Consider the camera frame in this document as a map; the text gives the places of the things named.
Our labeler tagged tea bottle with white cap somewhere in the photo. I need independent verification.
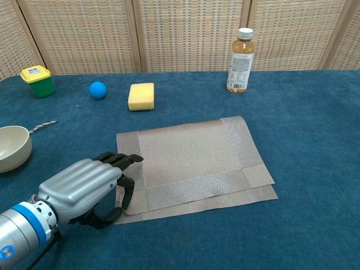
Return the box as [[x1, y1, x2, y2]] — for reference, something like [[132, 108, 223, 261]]
[[226, 27, 256, 94]]

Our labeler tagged green container with yellow lid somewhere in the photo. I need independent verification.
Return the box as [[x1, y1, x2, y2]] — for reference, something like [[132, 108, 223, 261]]
[[20, 65, 56, 99]]

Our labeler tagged white braided rope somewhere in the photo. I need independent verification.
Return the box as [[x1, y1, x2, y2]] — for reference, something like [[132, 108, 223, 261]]
[[28, 120, 60, 135]]

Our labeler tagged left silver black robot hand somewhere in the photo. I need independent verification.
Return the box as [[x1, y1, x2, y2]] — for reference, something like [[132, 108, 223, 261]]
[[38, 151, 144, 230]]

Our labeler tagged brown woven placemat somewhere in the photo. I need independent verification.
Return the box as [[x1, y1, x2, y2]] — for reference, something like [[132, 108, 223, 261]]
[[114, 115, 279, 225]]

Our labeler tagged blue carpet table cover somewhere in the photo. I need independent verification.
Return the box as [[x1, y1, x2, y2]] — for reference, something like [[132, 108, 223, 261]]
[[0, 69, 360, 270]]

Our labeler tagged woven bamboo folding screen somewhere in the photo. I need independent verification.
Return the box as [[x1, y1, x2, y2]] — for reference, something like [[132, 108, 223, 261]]
[[0, 0, 360, 81]]

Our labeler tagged yellow sponge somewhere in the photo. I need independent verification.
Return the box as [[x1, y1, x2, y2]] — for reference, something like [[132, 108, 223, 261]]
[[128, 82, 155, 113]]

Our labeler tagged white bowl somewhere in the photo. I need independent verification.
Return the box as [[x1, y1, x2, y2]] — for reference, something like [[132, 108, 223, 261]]
[[0, 125, 33, 173]]

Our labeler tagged blue ball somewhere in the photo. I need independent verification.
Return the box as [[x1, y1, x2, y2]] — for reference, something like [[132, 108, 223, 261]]
[[89, 81, 108, 100]]

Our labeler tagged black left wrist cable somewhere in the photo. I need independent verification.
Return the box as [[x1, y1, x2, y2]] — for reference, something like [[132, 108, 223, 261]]
[[26, 232, 62, 270]]

